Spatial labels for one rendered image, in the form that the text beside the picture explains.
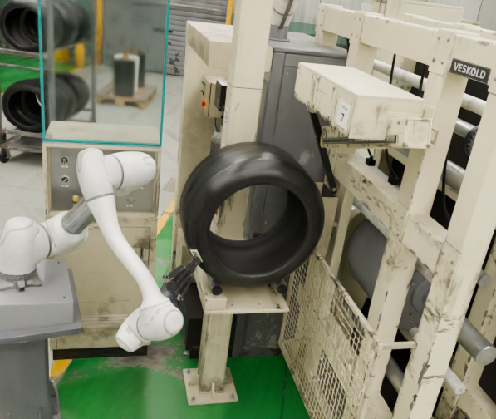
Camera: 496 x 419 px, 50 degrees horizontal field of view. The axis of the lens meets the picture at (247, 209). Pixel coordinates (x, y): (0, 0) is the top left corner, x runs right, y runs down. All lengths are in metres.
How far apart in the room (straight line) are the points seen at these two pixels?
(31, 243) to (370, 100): 1.47
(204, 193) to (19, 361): 1.17
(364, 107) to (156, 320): 0.95
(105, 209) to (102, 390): 1.38
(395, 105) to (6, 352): 1.89
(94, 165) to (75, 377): 1.53
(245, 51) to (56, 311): 1.33
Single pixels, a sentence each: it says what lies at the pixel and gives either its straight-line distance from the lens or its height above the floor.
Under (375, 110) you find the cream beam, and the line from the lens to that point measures 1.78.
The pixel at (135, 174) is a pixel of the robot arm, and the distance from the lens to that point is 1.99.
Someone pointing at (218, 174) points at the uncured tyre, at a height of 1.39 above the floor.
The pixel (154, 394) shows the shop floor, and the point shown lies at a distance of 3.03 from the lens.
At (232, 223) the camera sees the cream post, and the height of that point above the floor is 1.03.
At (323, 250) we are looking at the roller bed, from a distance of 2.59.
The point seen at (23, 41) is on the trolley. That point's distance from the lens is 6.10.
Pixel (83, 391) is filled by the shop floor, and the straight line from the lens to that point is 3.06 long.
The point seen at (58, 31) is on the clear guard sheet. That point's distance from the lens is 2.55.
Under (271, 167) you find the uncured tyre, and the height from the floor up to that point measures 1.44.
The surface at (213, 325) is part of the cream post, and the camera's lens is 2.75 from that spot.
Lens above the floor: 2.07
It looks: 23 degrees down
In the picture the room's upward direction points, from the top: 7 degrees clockwise
